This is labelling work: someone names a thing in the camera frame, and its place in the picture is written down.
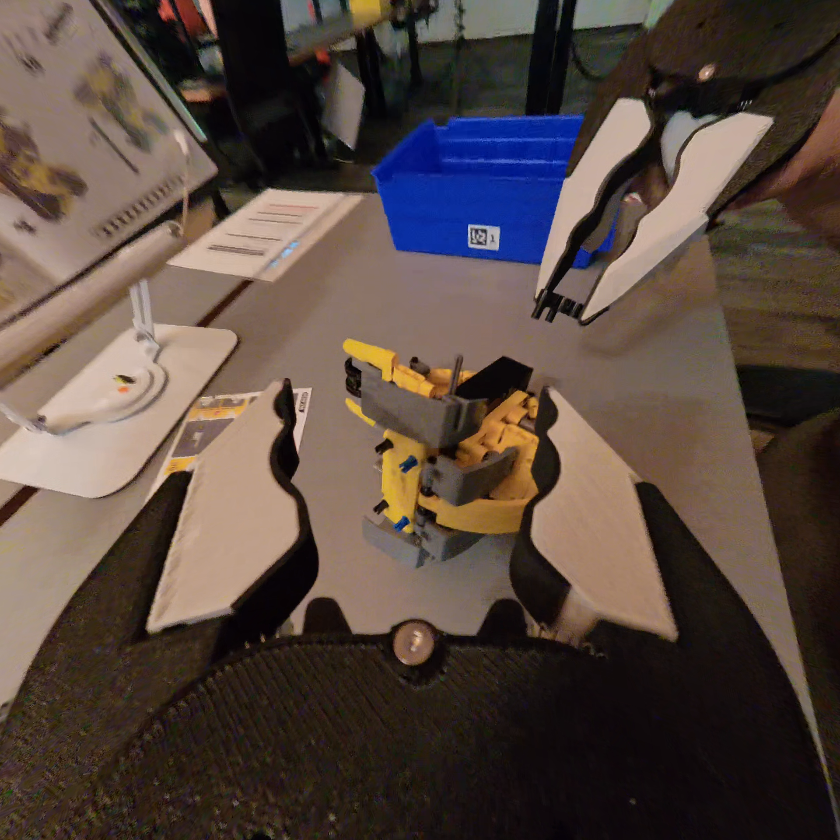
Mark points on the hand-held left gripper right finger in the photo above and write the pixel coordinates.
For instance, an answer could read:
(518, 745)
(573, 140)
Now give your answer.
(597, 538)

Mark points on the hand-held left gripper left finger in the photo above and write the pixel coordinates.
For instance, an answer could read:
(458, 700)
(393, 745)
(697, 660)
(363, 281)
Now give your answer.
(229, 525)

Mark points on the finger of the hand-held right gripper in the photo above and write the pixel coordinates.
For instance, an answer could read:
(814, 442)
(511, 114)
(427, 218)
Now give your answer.
(590, 184)
(695, 190)

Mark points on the black brick connector piece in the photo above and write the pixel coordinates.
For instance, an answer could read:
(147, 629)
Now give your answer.
(558, 307)

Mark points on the yellow toy brick vehicle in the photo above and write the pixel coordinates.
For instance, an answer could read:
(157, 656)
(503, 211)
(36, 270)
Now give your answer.
(459, 459)

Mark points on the person's right hand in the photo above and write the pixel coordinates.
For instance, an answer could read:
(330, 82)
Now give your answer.
(814, 177)

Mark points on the yellow sticker sheet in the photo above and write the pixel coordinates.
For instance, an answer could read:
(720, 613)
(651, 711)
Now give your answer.
(210, 420)

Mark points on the blue plastic bin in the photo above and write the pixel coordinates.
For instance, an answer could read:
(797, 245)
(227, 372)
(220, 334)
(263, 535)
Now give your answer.
(459, 203)

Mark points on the standing desk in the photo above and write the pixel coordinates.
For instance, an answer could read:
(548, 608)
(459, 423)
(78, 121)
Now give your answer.
(548, 52)

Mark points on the white book stand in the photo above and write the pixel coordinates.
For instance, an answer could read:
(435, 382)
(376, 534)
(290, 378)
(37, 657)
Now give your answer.
(131, 420)

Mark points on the hanging white paper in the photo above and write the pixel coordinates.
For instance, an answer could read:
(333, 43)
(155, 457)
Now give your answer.
(344, 105)

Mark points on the printed paper sheet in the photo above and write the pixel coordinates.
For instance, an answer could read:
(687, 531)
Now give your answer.
(262, 229)

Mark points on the black office chair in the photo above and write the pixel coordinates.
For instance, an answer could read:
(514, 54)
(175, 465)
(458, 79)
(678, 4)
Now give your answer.
(256, 79)

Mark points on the open instruction booklet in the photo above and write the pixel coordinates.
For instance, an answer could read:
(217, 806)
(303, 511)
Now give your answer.
(79, 131)

